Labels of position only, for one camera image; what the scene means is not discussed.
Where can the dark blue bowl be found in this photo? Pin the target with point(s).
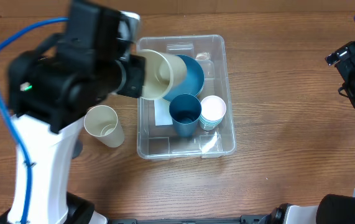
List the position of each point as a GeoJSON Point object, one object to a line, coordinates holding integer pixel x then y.
{"type": "Point", "coordinates": [194, 82]}

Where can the clear plastic storage container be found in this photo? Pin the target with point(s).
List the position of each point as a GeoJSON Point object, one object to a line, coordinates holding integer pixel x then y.
{"type": "Point", "coordinates": [162, 142]}

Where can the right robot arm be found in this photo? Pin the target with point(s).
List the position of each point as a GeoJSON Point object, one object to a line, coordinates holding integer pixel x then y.
{"type": "Point", "coordinates": [332, 208]}

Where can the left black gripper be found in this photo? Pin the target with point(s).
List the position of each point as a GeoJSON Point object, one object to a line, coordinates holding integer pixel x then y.
{"type": "Point", "coordinates": [132, 84]}

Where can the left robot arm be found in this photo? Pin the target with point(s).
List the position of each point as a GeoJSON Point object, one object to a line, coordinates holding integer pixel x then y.
{"type": "Point", "coordinates": [50, 89]}

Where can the mint green small cup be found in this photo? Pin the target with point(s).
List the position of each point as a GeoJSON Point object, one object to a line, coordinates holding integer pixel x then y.
{"type": "Point", "coordinates": [208, 126]}

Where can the dark blue tall cup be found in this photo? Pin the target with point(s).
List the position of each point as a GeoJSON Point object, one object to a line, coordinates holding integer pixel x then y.
{"type": "Point", "coordinates": [185, 111]}

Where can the beige tall cup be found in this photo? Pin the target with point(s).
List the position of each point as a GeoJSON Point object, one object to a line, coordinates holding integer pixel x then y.
{"type": "Point", "coordinates": [102, 122]}
{"type": "Point", "coordinates": [162, 73]}

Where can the pink small cup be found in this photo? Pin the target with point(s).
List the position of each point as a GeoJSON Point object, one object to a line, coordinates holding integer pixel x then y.
{"type": "Point", "coordinates": [213, 107]}

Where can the light blue small cup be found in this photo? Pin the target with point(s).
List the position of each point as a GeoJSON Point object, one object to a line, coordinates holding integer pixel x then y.
{"type": "Point", "coordinates": [210, 122]}

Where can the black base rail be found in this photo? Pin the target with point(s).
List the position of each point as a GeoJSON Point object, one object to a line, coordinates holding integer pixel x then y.
{"type": "Point", "coordinates": [243, 219]}

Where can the white label in container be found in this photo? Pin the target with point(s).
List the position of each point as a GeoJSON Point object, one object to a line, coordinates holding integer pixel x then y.
{"type": "Point", "coordinates": [162, 114]}

